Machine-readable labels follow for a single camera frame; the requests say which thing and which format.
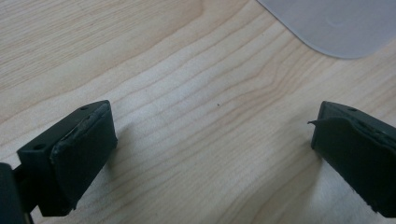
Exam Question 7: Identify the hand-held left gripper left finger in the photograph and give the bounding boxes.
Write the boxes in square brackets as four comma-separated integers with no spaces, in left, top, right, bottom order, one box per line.
[17,100,119,217]

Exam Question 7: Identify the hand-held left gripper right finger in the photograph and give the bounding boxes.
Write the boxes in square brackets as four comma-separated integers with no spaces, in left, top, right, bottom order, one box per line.
[307,101,396,218]

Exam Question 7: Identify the translucent plastic box lid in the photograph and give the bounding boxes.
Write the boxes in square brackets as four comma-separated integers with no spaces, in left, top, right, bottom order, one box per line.
[256,0,396,60]

